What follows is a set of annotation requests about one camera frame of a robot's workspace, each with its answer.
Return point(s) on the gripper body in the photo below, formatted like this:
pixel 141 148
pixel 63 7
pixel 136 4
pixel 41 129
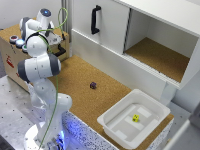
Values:
pixel 54 37

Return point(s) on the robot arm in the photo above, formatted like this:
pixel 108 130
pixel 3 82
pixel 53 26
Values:
pixel 40 66

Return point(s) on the wooden drawer box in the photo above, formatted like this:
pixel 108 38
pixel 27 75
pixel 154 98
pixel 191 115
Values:
pixel 10 66

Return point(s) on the green button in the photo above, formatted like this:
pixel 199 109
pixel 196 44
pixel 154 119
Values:
pixel 25 48

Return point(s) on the blue button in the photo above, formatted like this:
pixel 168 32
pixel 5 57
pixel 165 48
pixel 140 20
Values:
pixel 20 43

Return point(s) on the red button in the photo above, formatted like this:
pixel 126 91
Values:
pixel 13 38

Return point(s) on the white cabinet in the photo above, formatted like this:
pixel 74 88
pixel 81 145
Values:
pixel 100 53

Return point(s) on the white sliding door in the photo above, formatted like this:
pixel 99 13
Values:
pixel 113 23

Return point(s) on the purple block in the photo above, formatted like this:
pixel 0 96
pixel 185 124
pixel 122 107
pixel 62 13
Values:
pixel 93 85

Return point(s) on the white plastic box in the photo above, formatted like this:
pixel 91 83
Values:
pixel 116 123

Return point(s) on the yellow block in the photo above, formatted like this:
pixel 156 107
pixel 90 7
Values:
pixel 135 118

